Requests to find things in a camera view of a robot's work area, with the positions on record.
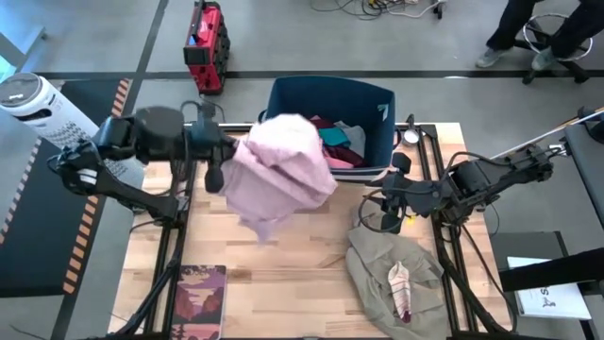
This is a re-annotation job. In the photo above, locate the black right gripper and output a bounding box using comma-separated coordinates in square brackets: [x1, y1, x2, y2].
[379, 177, 433, 234]

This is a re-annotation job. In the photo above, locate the beige khaki garment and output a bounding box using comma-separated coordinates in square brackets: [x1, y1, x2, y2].
[344, 207, 450, 340]

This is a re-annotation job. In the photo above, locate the pink white striped sock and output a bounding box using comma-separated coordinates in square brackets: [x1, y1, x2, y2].
[387, 260, 413, 325]

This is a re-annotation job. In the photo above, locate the light pink woven garment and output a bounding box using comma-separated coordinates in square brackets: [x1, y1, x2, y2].
[219, 112, 339, 245]

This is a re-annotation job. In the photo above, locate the salmon pink garment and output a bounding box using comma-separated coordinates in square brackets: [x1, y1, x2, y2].
[323, 150, 356, 171]

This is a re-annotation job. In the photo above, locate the teal garment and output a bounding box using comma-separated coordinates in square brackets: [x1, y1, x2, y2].
[318, 126, 353, 148]

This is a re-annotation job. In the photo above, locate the maroon garment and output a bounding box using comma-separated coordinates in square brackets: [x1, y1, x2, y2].
[309, 116, 370, 170]

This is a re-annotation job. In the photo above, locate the black mounted lamp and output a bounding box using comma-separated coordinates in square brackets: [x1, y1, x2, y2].
[402, 112, 421, 146]

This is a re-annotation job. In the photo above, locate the grey garment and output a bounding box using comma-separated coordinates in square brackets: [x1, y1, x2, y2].
[335, 120, 368, 158]

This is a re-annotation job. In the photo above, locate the red black tool case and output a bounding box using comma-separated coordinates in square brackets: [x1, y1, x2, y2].
[182, 0, 232, 95]

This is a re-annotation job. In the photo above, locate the navy white striped fabric basket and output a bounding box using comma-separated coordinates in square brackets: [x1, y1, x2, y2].
[258, 75, 398, 184]

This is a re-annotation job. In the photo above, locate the landscape cover notebook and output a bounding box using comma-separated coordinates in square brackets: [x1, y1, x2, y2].
[170, 263, 228, 340]

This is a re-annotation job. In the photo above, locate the white thin rod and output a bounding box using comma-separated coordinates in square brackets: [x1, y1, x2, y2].
[489, 107, 604, 161]

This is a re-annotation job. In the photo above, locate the black flat bar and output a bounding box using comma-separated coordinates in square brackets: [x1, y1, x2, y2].
[498, 246, 604, 294]

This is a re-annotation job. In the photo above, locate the white printed paper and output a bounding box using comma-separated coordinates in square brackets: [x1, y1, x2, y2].
[506, 255, 593, 321]

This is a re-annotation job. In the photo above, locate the white tower fan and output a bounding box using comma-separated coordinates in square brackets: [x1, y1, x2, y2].
[0, 72, 101, 148]

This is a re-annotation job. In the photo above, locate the black orange edged floor mat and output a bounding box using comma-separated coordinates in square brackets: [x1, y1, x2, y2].
[0, 77, 134, 299]

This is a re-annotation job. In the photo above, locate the dark grey side table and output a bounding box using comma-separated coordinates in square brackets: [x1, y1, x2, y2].
[562, 121, 604, 229]

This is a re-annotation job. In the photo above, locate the person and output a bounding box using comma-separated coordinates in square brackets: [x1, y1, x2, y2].
[475, 0, 604, 71]

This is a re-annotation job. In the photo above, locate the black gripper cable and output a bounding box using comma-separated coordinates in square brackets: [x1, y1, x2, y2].
[357, 188, 394, 234]

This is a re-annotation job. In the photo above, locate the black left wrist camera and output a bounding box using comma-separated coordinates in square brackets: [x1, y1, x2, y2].
[203, 160, 227, 195]

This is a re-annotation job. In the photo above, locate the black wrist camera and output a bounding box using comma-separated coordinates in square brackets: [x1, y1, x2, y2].
[203, 160, 227, 195]
[391, 151, 413, 185]

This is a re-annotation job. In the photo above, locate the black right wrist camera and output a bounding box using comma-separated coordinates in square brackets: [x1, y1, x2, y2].
[391, 151, 413, 185]

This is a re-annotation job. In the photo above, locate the black aluminium frame rail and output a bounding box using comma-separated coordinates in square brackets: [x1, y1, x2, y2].
[414, 123, 518, 340]
[110, 123, 200, 340]
[188, 122, 441, 134]

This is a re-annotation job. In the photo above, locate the floor cable bundle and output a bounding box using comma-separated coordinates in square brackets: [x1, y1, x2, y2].
[310, 0, 448, 21]

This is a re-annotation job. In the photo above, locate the black stool with chrome ring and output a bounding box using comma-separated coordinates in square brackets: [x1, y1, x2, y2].
[512, 12, 595, 87]

